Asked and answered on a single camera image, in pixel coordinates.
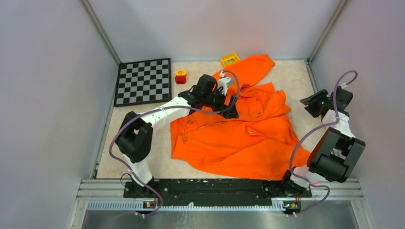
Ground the orange jacket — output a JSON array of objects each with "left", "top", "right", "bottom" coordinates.
[{"left": 171, "top": 54, "right": 310, "bottom": 180}]

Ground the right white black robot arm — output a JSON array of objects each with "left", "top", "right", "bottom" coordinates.
[{"left": 280, "top": 86, "right": 366, "bottom": 197}]

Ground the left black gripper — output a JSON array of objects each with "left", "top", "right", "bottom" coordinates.
[{"left": 203, "top": 86, "right": 239, "bottom": 119}]

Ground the black and white chessboard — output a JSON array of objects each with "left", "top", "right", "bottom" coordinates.
[{"left": 114, "top": 58, "right": 172, "bottom": 107}]

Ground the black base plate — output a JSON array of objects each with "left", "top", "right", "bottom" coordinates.
[{"left": 123, "top": 178, "right": 297, "bottom": 207}]

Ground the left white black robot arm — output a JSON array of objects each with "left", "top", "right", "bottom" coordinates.
[{"left": 113, "top": 70, "right": 241, "bottom": 197}]

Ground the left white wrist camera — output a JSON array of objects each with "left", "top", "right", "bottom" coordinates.
[{"left": 217, "top": 71, "right": 234, "bottom": 96}]

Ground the yellow toy crate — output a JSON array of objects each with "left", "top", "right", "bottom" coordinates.
[{"left": 220, "top": 52, "right": 240, "bottom": 67}]

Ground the aluminium frame rail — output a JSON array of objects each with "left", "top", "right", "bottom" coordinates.
[{"left": 69, "top": 178, "right": 373, "bottom": 229}]

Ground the red and yellow block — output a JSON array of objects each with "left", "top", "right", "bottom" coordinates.
[{"left": 175, "top": 70, "right": 187, "bottom": 84}]

